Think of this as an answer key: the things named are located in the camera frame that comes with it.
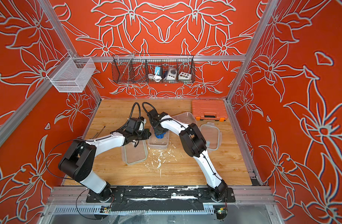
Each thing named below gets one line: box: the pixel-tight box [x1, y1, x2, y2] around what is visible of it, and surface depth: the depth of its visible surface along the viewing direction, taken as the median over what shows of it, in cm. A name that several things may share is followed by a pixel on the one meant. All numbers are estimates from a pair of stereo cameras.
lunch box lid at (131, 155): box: [121, 139, 149, 166], surface depth 89 cm
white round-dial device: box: [165, 67, 178, 81], surface depth 93 cm
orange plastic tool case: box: [191, 98, 228, 122], surface depth 107 cm
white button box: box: [178, 71, 192, 80], surface depth 96 cm
